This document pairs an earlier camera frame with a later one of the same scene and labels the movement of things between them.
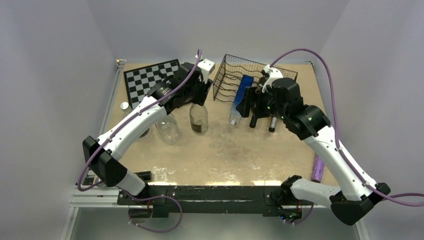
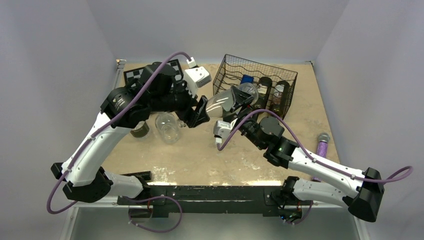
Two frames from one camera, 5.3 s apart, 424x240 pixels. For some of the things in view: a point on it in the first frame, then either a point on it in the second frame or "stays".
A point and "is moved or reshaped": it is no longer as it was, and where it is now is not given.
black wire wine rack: [226, 84] stays
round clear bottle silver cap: [169, 129] stays
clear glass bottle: [198, 118] is moved or reshaped
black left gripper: [204, 88] to [199, 114]
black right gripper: [251, 95] to [240, 99]
